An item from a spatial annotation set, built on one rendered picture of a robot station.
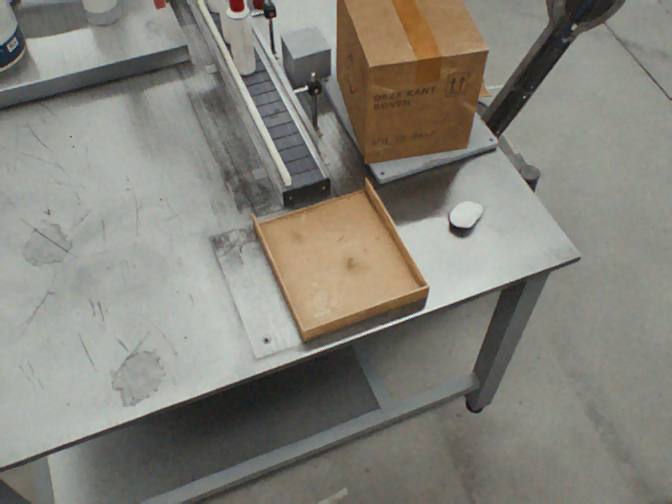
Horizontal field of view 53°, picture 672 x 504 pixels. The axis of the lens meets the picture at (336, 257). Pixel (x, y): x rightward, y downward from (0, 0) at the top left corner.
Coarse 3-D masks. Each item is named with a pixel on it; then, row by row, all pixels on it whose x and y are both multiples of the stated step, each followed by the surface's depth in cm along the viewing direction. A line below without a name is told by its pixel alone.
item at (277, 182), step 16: (192, 0) 181; (208, 32) 173; (256, 48) 170; (224, 64) 166; (224, 80) 169; (272, 80) 163; (240, 96) 159; (240, 112) 161; (256, 128) 153; (256, 144) 154; (272, 160) 147; (320, 160) 147; (272, 176) 147; (288, 192) 143; (304, 192) 145; (320, 192) 147
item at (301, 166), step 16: (256, 64) 166; (256, 80) 162; (256, 96) 159; (272, 96) 159; (272, 112) 156; (288, 112) 156; (272, 128) 153; (288, 128) 153; (288, 144) 150; (304, 144) 150; (288, 160) 147; (304, 160) 147; (304, 176) 144; (320, 176) 144
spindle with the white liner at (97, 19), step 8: (88, 0) 169; (96, 0) 169; (104, 0) 170; (112, 0) 172; (88, 8) 171; (96, 8) 171; (104, 8) 171; (112, 8) 173; (120, 8) 178; (88, 16) 175; (96, 16) 173; (104, 16) 173; (112, 16) 174; (96, 24) 174; (104, 24) 174
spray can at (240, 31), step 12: (240, 0) 148; (228, 12) 151; (240, 12) 150; (228, 24) 153; (240, 24) 151; (240, 36) 154; (240, 48) 156; (252, 48) 158; (240, 60) 159; (252, 60) 161; (240, 72) 162; (252, 72) 163
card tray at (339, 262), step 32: (256, 224) 138; (288, 224) 143; (320, 224) 143; (352, 224) 143; (384, 224) 143; (288, 256) 138; (320, 256) 138; (352, 256) 138; (384, 256) 138; (288, 288) 133; (320, 288) 133; (352, 288) 133; (384, 288) 133; (416, 288) 133; (320, 320) 129; (352, 320) 128
